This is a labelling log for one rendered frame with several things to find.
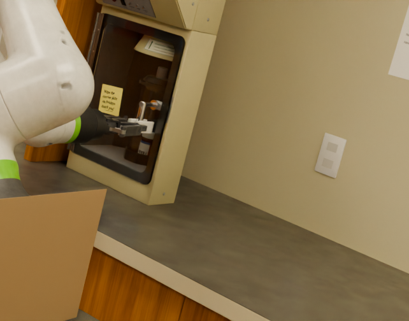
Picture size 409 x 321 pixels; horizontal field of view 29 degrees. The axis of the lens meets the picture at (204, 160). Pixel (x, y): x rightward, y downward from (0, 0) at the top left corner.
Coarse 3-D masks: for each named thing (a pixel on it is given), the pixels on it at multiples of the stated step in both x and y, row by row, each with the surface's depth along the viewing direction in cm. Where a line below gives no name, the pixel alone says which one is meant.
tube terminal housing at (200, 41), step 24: (216, 0) 205; (144, 24) 210; (168, 24) 205; (216, 24) 208; (192, 48) 204; (192, 72) 207; (192, 96) 210; (168, 120) 206; (192, 120) 214; (168, 144) 209; (72, 168) 226; (96, 168) 221; (168, 168) 212; (144, 192) 211; (168, 192) 216
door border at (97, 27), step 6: (102, 18) 217; (96, 24) 218; (96, 30) 218; (96, 36) 218; (90, 42) 219; (96, 42) 218; (90, 48) 220; (90, 54) 220; (90, 60) 220; (90, 66) 220; (72, 150) 225
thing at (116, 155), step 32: (128, 32) 212; (160, 32) 206; (96, 64) 219; (128, 64) 212; (160, 64) 206; (96, 96) 219; (128, 96) 212; (160, 96) 206; (160, 128) 206; (96, 160) 219; (128, 160) 213
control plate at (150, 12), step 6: (108, 0) 211; (126, 0) 206; (132, 0) 204; (138, 0) 203; (144, 0) 201; (120, 6) 210; (126, 6) 208; (132, 6) 207; (138, 6) 205; (150, 6) 201; (138, 12) 207; (144, 12) 205; (150, 12) 203
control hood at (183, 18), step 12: (96, 0) 215; (156, 0) 198; (168, 0) 195; (180, 0) 194; (192, 0) 197; (132, 12) 209; (156, 12) 202; (168, 12) 198; (180, 12) 196; (192, 12) 199; (180, 24) 199; (192, 24) 200
